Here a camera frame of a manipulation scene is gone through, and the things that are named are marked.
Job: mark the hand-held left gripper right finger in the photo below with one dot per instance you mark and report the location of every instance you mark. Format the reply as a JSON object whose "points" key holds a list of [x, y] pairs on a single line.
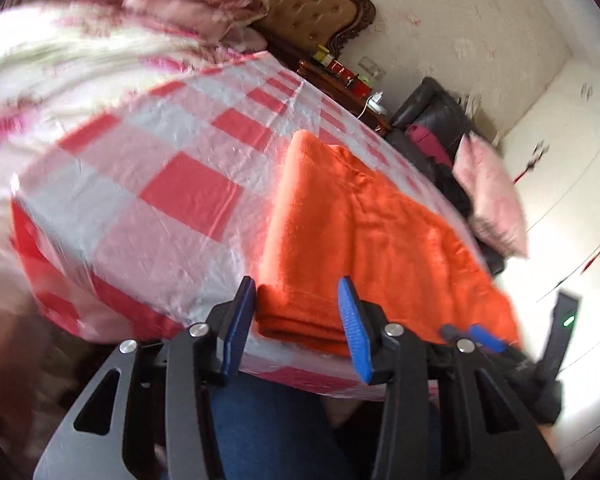
{"points": [[355, 332]]}

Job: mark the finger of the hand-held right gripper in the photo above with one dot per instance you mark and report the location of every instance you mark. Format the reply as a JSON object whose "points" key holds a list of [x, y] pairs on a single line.
{"points": [[486, 338], [451, 333]]}

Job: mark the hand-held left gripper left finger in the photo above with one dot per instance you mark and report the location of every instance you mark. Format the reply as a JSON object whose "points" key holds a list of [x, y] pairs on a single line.
{"points": [[237, 332]]}

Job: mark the orange towel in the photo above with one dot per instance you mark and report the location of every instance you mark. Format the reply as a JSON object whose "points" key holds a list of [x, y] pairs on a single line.
{"points": [[370, 240]]}

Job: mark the person's blue jeans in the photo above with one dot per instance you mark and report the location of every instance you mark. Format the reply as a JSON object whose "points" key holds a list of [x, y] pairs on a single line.
{"points": [[280, 435]]}

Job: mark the pink floral pillow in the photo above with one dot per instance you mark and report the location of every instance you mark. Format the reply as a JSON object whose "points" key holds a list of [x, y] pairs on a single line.
{"points": [[490, 200]]}

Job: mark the black garment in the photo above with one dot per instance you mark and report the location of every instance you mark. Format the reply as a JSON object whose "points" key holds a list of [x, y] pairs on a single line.
{"points": [[452, 187]]}

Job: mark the pink white checkered table cover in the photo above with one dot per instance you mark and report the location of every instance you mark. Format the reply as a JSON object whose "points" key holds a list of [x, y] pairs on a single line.
{"points": [[170, 195]]}

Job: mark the maroon cushion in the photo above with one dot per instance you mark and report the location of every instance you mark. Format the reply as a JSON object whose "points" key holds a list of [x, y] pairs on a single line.
{"points": [[425, 141]]}

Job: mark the white wardrobe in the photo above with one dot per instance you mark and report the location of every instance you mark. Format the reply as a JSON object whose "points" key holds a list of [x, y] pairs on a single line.
{"points": [[570, 160]]}

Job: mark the black leather armchair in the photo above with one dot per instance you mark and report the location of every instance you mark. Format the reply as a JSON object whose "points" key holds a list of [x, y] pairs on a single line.
{"points": [[430, 105]]}

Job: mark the white charger plug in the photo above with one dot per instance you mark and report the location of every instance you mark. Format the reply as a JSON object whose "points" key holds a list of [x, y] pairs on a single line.
{"points": [[378, 97]]}

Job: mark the carved wooden nightstand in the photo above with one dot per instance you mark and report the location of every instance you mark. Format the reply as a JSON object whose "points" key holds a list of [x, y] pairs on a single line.
{"points": [[350, 92]]}

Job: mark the red box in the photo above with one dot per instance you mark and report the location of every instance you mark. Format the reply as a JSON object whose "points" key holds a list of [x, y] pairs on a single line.
{"points": [[358, 86], [337, 66]]}

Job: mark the yellow jar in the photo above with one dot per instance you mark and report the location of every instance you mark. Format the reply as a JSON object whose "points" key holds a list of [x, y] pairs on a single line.
{"points": [[322, 55]]}

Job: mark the floral bed sheet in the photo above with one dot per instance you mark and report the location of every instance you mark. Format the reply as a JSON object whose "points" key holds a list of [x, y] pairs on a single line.
{"points": [[55, 60]]}

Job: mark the tufted carved wooden headboard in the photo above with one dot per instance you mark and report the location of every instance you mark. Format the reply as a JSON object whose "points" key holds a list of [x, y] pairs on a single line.
{"points": [[305, 5]]}

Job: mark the wall switch plate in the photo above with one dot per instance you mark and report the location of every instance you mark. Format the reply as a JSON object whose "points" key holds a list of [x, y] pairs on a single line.
{"points": [[370, 67]]}

